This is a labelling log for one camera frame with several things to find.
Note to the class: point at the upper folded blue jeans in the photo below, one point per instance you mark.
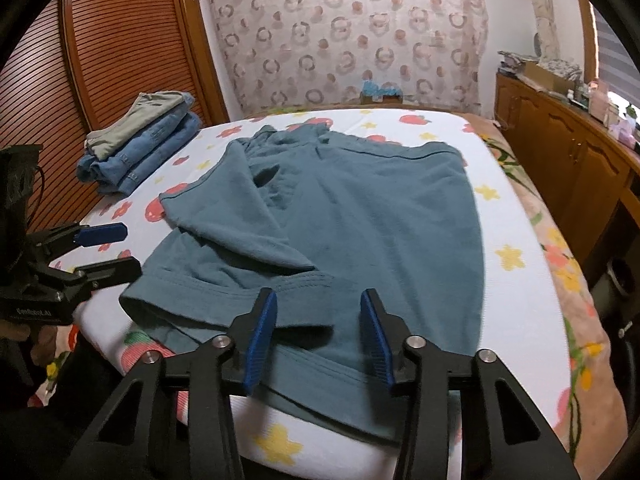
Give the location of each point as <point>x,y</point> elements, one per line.
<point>90,169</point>

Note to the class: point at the clutter on cabinet top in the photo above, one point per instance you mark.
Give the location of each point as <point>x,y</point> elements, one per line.
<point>563,81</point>

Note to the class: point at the teal green pants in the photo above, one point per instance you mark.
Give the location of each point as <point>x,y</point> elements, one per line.
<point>319,216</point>

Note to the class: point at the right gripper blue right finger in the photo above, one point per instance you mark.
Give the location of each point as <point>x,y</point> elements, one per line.
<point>386,339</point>

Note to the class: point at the lower folded blue jeans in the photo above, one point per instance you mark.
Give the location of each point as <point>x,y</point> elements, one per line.
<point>137,174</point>

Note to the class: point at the circle patterned sheer curtain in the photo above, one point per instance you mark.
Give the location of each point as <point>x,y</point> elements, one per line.
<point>314,53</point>

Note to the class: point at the peach floral bed quilt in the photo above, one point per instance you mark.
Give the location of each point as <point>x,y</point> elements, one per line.
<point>592,422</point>

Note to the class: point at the olive folded pants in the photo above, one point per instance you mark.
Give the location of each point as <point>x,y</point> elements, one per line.
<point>147,108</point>

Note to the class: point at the folded blue jeans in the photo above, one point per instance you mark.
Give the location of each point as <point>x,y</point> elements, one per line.
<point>90,169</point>
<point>137,174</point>

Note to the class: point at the wooden sideboard cabinet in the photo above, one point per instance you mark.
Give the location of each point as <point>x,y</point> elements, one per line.
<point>589,181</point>

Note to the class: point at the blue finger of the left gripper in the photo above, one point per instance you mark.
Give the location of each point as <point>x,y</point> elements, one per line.
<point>90,274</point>
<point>63,239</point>

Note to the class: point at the cardboard box with blue item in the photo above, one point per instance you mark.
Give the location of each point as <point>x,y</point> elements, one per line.
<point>387,93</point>

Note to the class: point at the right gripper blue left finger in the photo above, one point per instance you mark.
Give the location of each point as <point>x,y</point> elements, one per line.
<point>250,335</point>

